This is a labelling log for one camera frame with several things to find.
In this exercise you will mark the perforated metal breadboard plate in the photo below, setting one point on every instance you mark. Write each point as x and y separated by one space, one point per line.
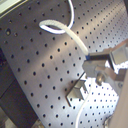
47 66

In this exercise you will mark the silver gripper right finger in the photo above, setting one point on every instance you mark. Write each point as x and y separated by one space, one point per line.
114 56

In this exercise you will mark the metal cable routing clip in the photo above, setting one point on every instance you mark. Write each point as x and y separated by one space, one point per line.
77 93

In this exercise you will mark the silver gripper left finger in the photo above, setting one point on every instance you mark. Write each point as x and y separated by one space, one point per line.
97 69

